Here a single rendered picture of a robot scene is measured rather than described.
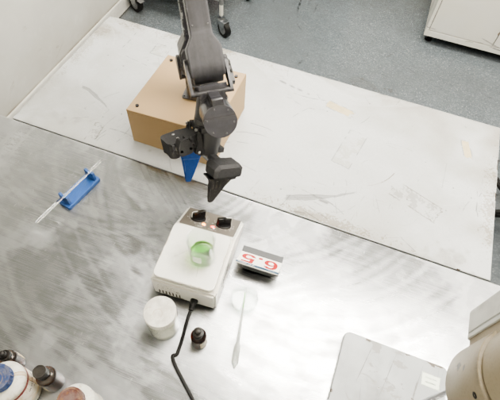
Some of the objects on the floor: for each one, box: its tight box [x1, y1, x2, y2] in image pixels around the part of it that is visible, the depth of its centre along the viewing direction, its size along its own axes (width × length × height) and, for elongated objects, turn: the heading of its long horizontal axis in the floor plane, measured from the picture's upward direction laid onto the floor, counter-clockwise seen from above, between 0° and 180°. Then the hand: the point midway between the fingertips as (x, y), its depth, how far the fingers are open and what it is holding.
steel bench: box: [0, 110, 500, 400], centre depth 123 cm, size 68×270×90 cm, turn 67°
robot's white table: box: [13, 17, 500, 282], centre depth 153 cm, size 48×120×90 cm, turn 67°
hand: (201, 176), depth 88 cm, fingers open, 9 cm apart
